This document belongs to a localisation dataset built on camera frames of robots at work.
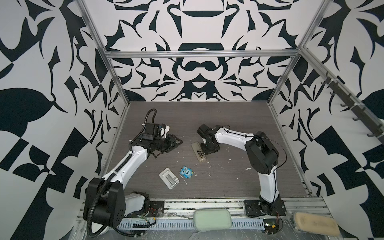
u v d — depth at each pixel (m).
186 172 0.85
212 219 0.69
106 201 0.41
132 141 0.63
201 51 0.93
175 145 0.74
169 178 0.83
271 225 0.71
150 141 0.66
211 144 0.83
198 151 0.91
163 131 0.71
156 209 0.73
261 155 0.52
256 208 0.74
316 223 0.67
